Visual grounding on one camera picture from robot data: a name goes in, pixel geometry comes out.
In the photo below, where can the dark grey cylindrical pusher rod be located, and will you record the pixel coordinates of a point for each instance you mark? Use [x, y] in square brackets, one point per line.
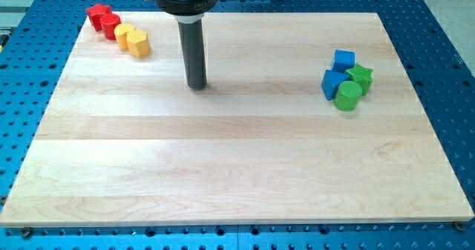
[191, 38]

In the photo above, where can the blue triangle block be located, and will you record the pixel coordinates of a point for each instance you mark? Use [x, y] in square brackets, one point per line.
[330, 82]

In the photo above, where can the green cylinder block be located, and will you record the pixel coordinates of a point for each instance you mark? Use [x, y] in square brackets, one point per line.
[347, 96]

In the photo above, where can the light wooden board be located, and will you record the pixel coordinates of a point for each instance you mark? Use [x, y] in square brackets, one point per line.
[125, 142]

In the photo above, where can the blue cube block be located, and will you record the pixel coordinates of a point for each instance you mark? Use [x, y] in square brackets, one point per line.
[343, 60]

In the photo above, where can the yellow hexagon block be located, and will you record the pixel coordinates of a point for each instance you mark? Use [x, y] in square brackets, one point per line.
[138, 43]

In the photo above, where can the green star block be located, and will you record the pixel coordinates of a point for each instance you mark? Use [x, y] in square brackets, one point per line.
[361, 75]

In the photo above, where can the yellow cylinder block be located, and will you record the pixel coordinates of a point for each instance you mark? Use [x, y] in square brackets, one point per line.
[121, 31]

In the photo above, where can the red cylinder block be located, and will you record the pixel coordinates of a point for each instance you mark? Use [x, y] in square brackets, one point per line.
[108, 23]

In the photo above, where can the red star block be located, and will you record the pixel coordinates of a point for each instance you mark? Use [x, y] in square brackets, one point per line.
[96, 12]

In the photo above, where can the blue perforated metal table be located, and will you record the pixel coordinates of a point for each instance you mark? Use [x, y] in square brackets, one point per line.
[39, 48]

